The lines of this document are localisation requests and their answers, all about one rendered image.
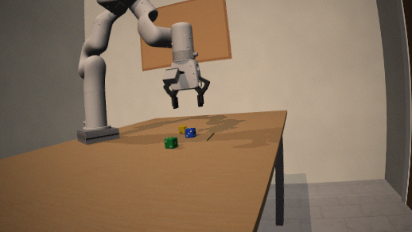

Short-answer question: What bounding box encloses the blue die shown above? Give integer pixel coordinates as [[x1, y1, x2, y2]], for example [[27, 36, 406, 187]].
[[185, 128, 196, 137]]

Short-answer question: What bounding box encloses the yellow die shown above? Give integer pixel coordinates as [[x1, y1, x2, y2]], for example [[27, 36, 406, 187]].
[[179, 125, 187, 134]]

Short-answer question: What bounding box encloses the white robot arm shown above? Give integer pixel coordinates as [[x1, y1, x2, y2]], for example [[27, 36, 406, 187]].
[[78, 0, 198, 130]]

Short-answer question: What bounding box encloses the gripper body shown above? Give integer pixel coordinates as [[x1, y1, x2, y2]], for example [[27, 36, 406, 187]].
[[171, 59, 202, 91]]

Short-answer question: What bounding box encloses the green die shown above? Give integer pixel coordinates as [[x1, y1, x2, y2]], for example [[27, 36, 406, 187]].
[[164, 137, 178, 149]]

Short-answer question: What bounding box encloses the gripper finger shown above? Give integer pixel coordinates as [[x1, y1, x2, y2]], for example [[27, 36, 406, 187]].
[[195, 76, 210, 107], [163, 85, 179, 109]]

